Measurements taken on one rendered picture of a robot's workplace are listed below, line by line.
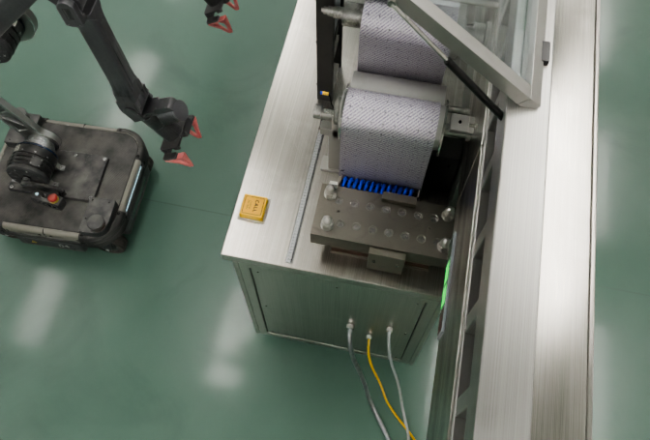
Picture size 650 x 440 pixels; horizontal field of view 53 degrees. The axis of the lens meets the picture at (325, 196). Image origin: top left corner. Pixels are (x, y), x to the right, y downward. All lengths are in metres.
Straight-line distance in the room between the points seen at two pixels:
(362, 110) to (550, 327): 0.69
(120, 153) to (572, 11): 1.93
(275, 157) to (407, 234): 0.51
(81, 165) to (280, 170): 1.16
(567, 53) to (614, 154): 1.75
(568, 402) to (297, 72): 1.39
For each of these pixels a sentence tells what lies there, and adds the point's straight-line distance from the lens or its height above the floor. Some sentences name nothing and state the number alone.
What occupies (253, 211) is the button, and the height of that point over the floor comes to 0.92.
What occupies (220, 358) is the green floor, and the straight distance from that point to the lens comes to 2.75.
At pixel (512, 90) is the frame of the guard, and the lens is 1.23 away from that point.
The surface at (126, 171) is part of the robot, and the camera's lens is 2.89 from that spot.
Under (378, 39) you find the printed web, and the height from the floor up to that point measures 1.34.
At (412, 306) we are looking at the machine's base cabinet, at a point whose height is 0.77.
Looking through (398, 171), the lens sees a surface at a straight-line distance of 1.78.
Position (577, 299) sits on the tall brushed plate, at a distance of 1.36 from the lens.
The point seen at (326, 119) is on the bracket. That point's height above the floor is 1.17.
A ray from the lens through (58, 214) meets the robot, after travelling 2.88.
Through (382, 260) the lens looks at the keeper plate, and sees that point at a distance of 1.79.
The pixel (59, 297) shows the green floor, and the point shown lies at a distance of 3.01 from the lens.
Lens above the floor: 2.65
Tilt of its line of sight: 63 degrees down
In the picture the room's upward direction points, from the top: straight up
